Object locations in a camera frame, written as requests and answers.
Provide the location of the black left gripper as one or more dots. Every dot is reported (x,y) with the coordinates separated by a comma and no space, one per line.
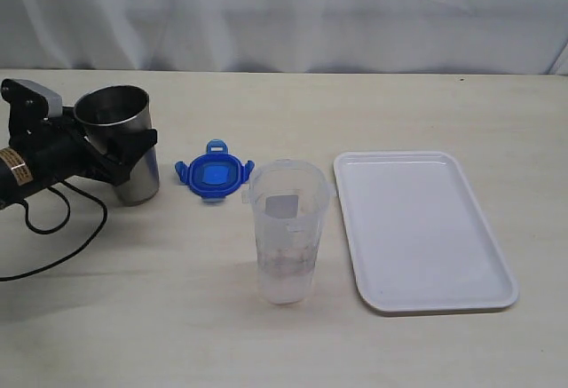
(45,151)

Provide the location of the stainless steel cup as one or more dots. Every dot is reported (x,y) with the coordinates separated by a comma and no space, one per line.
(116,109)

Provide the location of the blue plastic lid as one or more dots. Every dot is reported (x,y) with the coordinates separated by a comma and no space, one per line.
(214,174)

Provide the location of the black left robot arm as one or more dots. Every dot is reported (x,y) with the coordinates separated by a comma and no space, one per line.
(106,136)

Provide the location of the clear plastic container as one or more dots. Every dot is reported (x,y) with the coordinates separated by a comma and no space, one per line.
(289,201)

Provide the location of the white rectangular tray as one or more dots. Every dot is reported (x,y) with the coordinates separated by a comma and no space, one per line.
(418,239)

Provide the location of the white backdrop curtain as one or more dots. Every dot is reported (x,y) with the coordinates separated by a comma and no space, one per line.
(339,36)

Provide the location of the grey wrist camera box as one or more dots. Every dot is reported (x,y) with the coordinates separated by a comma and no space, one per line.
(54,102)

